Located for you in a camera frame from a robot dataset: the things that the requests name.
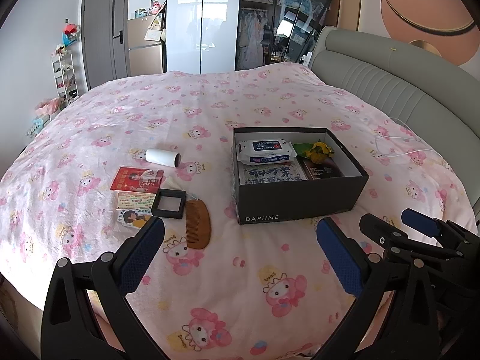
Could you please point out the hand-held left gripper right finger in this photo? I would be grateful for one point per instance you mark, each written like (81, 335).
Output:
(339, 258)

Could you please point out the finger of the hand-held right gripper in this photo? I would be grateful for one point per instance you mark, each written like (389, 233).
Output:
(420, 221)
(378, 228)

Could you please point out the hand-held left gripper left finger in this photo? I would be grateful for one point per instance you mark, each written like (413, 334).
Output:
(144, 249)

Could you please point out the brown wooden comb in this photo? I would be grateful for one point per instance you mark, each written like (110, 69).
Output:
(200, 228)

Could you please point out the black cardboard box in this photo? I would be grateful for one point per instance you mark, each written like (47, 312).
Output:
(300, 202)

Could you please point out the cartoon figure card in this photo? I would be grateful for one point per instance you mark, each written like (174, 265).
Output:
(131, 217)

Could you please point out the yellow green printed card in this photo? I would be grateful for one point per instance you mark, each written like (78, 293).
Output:
(133, 199)

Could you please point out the red printed card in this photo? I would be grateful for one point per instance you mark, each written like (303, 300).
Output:
(131, 180)

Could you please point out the dark brown small box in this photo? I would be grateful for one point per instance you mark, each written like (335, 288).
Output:
(322, 170)

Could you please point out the white paper roll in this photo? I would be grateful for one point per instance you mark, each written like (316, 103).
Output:
(159, 156)

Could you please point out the pink printed blanket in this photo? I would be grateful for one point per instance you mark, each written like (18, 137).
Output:
(232, 296)

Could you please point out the blue printed white packet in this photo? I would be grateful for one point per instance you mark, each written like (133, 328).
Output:
(270, 174)

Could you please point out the white wet wipes packet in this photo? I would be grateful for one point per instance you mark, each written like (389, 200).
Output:
(262, 150)

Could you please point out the grey upholstered headboard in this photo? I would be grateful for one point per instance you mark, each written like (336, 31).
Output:
(375, 71)

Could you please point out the pink bundle on floor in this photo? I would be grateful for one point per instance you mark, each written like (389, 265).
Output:
(50, 105)

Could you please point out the white power strip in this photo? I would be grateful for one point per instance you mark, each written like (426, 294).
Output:
(305, 59)

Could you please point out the brown fridge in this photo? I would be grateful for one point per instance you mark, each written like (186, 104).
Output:
(144, 60)

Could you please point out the white shelf rack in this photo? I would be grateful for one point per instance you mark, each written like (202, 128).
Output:
(63, 75)

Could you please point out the grey door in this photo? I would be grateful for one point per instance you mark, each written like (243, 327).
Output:
(101, 37)

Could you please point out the white hanging bag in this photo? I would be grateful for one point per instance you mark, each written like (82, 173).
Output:
(153, 32)

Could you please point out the white glossy wardrobe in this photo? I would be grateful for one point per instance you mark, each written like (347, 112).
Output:
(187, 26)

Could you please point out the red plush toy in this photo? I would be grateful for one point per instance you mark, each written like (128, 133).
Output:
(70, 30)

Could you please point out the dark skateboard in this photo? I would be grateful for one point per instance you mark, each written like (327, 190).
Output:
(318, 0)

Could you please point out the glass door clothes cabinet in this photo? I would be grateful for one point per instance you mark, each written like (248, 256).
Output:
(255, 26)

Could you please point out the pink plush toy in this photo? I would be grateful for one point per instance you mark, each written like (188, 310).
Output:
(156, 6)

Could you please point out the black square frame box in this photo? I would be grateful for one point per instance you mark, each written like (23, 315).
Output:
(168, 204)

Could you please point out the round pink wall decoration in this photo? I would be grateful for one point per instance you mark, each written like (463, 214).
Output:
(412, 0)

